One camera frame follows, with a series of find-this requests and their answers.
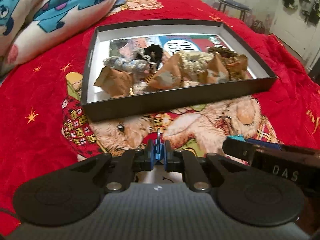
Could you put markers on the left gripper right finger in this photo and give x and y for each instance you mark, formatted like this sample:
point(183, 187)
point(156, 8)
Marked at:
point(189, 166)

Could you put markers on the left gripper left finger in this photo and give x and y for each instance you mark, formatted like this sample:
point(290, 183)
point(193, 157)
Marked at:
point(127, 165)

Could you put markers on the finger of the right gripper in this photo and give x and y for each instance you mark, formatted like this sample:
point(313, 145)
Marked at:
point(239, 147)

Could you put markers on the brown paper packet with logo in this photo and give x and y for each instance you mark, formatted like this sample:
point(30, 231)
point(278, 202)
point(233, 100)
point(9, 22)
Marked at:
point(169, 76)

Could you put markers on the blue white knitted scrunchie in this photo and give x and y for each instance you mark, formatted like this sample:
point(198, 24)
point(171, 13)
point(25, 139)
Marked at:
point(137, 67)

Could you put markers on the cream knitted scrunchie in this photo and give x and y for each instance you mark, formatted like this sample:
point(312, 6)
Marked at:
point(194, 63)

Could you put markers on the black knitted scrunchie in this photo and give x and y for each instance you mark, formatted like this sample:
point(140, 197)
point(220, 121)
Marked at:
point(152, 54)

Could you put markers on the black shallow cardboard box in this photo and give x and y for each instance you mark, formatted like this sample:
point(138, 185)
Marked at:
point(98, 105)

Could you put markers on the printed booklet in box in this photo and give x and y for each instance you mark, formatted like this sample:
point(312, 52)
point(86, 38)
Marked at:
point(170, 44)

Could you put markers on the patterned ball on floor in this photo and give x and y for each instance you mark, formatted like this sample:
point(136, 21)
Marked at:
point(258, 27)

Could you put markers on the white door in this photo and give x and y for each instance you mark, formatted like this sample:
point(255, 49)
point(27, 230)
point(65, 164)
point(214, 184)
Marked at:
point(289, 26)

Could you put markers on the round blue stool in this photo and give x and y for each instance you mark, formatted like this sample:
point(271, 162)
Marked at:
point(223, 4)

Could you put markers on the cartoon monster print comforter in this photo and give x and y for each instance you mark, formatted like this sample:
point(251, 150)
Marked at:
point(31, 27)

